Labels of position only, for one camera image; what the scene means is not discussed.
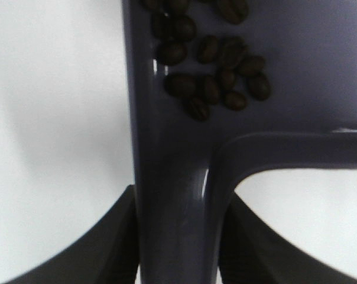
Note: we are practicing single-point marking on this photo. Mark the dark coffee bean pile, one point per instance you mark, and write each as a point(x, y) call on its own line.
point(175, 29)

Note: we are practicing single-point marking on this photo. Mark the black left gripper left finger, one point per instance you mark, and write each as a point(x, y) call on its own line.
point(107, 253)

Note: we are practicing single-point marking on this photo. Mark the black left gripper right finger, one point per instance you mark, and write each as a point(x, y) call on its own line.
point(251, 252)

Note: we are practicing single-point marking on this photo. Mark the purple plastic dustpan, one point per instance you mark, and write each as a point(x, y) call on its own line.
point(186, 171)

